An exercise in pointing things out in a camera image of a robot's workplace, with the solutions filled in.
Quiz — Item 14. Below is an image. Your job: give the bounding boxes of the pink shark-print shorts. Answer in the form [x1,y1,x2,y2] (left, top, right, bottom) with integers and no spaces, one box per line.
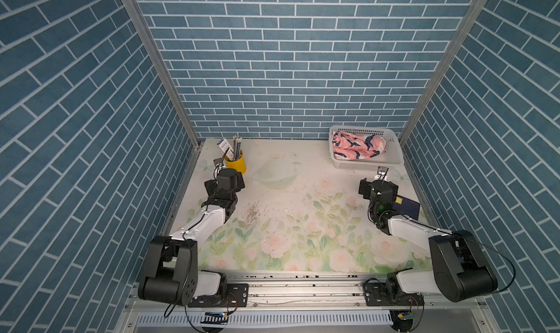
[331,131,386,161]

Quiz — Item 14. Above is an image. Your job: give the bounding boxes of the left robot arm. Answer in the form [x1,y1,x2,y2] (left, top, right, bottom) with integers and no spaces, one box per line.
[138,168,245,306]

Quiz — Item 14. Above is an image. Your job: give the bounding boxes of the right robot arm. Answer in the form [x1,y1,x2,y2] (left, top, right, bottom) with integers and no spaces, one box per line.
[358,179,498,306]

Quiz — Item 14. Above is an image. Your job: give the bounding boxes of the dark blue book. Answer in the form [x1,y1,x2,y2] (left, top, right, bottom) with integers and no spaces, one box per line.
[393,195,421,221]

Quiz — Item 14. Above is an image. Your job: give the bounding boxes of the yellow pen cup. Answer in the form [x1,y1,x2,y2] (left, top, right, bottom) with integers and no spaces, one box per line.
[225,152,246,174]

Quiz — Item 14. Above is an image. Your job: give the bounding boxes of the white plastic basket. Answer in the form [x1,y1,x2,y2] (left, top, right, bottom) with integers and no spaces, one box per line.
[329,125,404,171]

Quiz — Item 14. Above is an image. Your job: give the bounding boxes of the pens in cup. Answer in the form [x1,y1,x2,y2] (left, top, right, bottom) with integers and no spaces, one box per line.
[233,136,242,161]

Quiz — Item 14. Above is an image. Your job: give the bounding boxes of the floral table mat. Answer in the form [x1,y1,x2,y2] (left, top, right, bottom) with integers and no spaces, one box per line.
[198,139,431,274]

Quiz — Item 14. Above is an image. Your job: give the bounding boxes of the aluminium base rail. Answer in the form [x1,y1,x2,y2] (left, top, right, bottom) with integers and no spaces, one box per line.
[111,269,502,333]

